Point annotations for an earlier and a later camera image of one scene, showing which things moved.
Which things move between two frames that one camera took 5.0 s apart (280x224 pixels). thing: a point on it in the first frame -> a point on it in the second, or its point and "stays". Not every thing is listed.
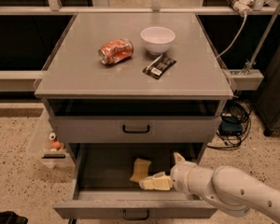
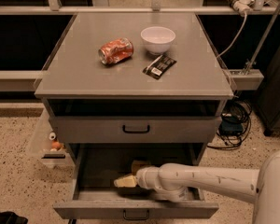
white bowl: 157,39 stays
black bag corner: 7,217 stays
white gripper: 179,177 -> 144,177
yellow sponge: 140,171 stays
